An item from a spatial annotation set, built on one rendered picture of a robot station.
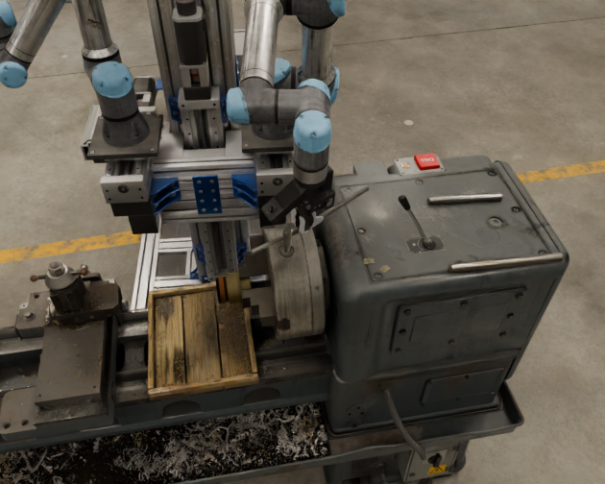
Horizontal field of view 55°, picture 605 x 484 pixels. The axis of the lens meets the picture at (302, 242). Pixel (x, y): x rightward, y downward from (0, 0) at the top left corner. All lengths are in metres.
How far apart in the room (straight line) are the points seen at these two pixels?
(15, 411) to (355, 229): 1.01
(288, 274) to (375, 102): 2.99
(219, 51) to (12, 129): 2.64
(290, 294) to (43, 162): 2.82
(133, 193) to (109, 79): 0.36
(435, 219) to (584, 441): 1.51
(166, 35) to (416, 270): 1.10
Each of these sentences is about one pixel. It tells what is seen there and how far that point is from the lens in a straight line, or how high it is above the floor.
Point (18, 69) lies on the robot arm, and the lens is 1.85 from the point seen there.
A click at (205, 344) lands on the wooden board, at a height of 0.89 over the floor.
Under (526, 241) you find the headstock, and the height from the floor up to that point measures 1.25.
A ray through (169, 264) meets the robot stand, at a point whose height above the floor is 0.21.
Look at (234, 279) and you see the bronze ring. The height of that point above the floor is 1.12.
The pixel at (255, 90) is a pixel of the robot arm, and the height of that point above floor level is 1.65.
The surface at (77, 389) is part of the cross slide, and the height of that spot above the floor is 0.97.
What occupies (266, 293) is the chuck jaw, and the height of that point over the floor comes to 1.10.
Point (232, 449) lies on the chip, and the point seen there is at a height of 0.59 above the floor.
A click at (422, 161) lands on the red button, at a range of 1.73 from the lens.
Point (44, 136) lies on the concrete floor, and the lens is 4.29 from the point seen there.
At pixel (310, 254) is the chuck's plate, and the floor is 1.23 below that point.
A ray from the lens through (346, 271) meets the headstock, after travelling 1.43.
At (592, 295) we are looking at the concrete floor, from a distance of 3.32.
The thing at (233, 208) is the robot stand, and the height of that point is 0.86.
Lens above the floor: 2.32
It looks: 46 degrees down
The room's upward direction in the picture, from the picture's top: straight up
